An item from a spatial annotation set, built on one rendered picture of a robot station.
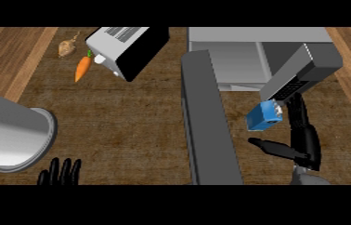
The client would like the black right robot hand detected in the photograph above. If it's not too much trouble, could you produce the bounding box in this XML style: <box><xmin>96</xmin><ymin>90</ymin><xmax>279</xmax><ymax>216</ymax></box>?
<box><xmin>247</xmin><ymin>92</ymin><xmax>322</xmax><ymax>172</ymax></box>

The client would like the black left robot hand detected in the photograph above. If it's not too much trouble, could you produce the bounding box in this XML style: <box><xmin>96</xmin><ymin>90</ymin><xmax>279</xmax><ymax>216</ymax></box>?
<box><xmin>37</xmin><ymin>156</ymin><xmax>84</xmax><ymax>186</ymax></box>

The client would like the blue milk carton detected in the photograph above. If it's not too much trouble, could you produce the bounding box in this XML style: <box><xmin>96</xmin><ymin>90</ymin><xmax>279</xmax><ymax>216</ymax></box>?
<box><xmin>245</xmin><ymin>99</ymin><xmax>285</xmax><ymax>132</ymax></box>

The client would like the dark grey microwave door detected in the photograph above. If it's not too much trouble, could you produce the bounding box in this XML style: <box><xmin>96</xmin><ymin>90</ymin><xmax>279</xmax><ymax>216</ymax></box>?
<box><xmin>180</xmin><ymin>49</ymin><xmax>245</xmax><ymax>186</ymax></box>

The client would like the large silver pot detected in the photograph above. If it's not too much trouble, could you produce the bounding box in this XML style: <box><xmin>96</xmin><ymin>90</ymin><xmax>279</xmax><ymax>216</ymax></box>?
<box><xmin>0</xmin><ymin>97</ymin><xmax>59</xmax><ymax>174</ymax></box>

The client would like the orange carrot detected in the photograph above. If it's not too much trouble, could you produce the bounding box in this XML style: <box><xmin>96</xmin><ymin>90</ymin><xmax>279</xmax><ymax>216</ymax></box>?
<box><xmin>73</xmin><ymin>49</ymin><xmax>93</xmax><ymax>84</ymax></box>

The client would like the tan ginger root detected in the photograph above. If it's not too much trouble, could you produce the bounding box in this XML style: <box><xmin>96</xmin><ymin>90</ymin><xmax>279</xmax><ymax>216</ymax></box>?
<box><xmin>56</xmin><ymin>31</ymin><xmax>83</xmax><ymax>59</ymax></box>

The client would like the white toaster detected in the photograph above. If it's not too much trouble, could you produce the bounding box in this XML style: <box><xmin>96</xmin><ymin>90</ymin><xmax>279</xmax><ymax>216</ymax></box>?
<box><xmin>86</xmin><ymin>27</ymin><xmax>171</xmax><ymax>83</ymax></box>

